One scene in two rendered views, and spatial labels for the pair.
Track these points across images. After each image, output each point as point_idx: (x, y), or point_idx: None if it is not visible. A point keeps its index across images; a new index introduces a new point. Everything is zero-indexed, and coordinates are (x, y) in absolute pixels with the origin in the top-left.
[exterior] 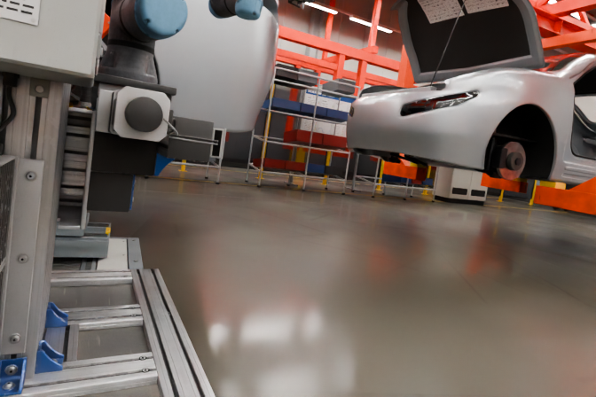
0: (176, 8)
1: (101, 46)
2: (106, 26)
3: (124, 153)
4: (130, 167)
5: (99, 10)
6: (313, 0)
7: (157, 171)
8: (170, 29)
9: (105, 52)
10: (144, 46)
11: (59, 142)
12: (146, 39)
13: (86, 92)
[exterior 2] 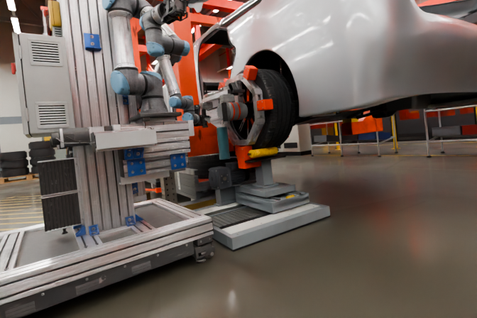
0: (117, 79)
1: (233, 87)
2: (248, 72)
3: (120, 151)
4: (121, 157)
5: (21, 115)
6: (172, 10)
7: (124, 157)
8: (118, 89)
9: (233, 90)
10: (145, 96)
11: (89, 150)
12: (134, 95)
13: (223, 116)
